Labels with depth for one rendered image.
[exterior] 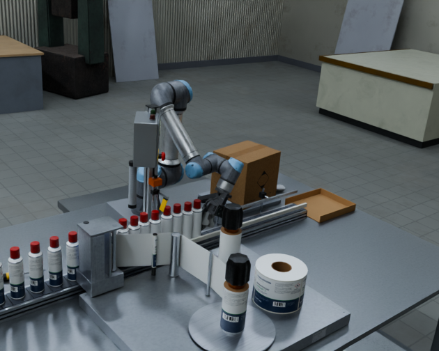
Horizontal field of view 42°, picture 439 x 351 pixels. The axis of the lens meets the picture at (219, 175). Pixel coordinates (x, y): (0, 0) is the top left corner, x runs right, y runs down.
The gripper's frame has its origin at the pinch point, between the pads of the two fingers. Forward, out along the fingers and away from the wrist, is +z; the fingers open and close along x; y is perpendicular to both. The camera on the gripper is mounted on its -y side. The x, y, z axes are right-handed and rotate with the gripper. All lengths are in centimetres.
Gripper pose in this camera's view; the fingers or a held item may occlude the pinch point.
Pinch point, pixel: (200, 227)
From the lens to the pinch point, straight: 262.9
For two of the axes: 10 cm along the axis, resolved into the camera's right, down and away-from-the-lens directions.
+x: 6.3, 3.0, 7.2
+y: 6.3, 3.3, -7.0
